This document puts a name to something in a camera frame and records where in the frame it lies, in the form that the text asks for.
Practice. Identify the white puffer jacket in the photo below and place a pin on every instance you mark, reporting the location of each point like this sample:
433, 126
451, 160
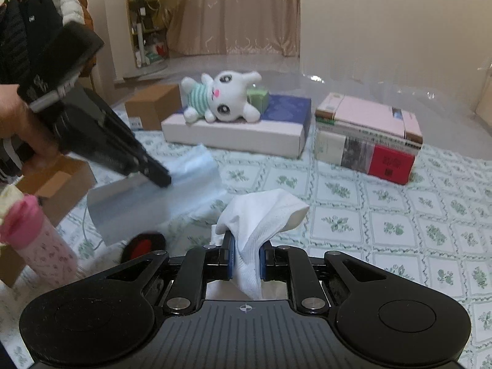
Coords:
69, 4

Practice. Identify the long white blue box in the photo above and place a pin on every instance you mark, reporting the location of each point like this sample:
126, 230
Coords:
230, 134

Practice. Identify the green tissue box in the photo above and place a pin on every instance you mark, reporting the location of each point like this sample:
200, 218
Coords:
259, 100

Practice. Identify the large cardboard box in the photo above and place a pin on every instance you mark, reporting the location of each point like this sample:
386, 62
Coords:
11, 269

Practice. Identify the open cardboard box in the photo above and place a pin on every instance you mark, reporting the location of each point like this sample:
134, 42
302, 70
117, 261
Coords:
57, 184

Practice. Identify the black and red round object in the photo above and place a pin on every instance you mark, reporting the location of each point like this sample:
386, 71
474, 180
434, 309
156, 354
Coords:
142, 246

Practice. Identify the grey book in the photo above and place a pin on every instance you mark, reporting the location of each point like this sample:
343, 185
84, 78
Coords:
357, 153

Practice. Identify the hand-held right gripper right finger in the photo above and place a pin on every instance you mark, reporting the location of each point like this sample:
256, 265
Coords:
263, 263

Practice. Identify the beige curtain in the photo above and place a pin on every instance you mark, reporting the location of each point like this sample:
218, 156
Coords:
238, 7

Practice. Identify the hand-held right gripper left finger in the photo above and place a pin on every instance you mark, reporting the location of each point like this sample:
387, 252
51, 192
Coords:
230, 255

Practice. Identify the white plush bunny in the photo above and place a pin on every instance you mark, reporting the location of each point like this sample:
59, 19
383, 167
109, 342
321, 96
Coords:
226, 96

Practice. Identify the small closed cardboard box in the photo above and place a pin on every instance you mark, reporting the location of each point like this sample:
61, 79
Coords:
152, 105

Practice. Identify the person's left hand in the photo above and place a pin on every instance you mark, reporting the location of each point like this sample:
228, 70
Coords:
19, 119

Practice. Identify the black jacket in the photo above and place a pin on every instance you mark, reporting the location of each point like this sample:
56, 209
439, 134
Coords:
23, 27

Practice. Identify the cluttered shelf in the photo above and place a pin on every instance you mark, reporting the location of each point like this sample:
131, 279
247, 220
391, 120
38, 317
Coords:
142, 7

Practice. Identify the brown jacket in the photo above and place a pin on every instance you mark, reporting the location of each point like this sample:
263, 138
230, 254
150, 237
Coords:
86, 19

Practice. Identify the red book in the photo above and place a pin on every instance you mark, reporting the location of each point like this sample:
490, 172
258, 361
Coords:
392, 163

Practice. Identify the thin white spine book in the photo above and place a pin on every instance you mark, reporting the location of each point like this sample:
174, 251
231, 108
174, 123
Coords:
361, 132

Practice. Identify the purple white tissue pack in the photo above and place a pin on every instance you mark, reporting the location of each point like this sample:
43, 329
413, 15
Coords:
127, 207

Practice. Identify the pink lidded printed bottle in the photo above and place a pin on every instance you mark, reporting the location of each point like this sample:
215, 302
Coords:
42, 250

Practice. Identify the yellow towel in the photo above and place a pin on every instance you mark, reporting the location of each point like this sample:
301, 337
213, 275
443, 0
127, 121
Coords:
9, 200

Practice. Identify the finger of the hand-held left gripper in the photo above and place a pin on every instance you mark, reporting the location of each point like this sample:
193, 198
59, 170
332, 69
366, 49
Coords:
138, 157

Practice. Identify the white sock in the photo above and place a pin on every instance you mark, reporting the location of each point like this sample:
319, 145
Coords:
265, 215

